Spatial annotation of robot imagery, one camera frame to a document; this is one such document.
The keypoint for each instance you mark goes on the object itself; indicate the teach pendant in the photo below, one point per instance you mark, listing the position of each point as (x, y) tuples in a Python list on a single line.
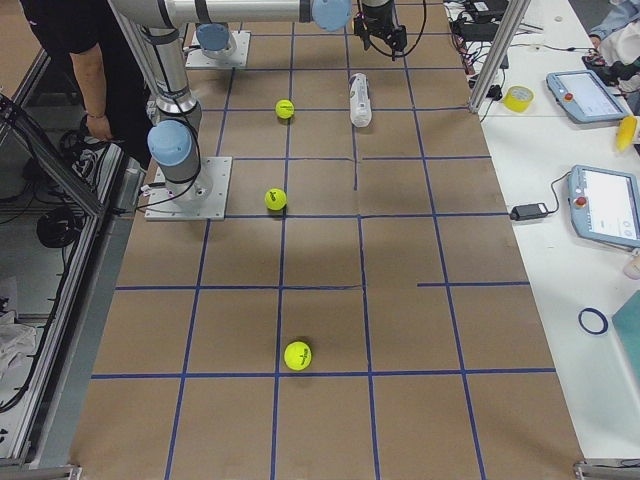
[(604, 205), (584, 97)]

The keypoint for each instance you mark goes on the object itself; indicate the yellow tape roll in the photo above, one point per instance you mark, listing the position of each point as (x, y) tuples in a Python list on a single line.
[(518, 98)]

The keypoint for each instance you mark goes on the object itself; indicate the white tennis ball can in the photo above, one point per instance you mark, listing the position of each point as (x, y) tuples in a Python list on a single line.
[(360, 104)]

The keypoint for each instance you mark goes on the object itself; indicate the black adapter on white table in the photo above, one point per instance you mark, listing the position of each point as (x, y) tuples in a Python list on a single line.
[(525, 212)]

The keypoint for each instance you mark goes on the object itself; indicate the lower teach pendant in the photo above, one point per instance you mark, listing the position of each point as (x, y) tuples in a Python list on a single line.
[(604, 205)]

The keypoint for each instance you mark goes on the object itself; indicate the teal box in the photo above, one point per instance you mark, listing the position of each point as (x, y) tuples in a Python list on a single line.
[(626, 325)]

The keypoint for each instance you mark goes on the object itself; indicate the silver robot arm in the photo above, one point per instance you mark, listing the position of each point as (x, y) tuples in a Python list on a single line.
[(157, 46), (220, 12)]

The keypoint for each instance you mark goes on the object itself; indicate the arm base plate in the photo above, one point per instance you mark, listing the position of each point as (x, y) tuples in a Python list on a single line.
[(205, 199), (223, 52)]

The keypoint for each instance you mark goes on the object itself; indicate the yellow banana toy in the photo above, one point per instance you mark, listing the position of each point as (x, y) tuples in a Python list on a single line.
[(627, 133)]

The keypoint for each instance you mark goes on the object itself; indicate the tennis ball near arm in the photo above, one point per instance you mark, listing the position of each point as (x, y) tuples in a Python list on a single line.
[(275, 199)]

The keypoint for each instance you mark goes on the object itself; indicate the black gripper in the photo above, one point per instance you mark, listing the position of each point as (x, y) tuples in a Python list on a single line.
[(379, 12)]

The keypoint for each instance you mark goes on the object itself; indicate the centre Head tennis ball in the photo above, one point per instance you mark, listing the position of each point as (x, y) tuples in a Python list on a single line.
[(284, 109)]

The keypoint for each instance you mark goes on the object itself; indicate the person in black clothes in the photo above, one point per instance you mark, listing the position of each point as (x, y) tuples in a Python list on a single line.
[(85, 40)]

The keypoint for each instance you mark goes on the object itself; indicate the tennis ball near gripper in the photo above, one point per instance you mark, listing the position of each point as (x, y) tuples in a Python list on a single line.
[(297, 355)]

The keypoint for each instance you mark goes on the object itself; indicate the upper teach pendant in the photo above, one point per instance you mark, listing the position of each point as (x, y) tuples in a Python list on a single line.
[(584, 97)]

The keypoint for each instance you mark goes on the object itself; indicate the aluminium frame post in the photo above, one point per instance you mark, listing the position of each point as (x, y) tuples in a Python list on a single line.
[(499, 47)]

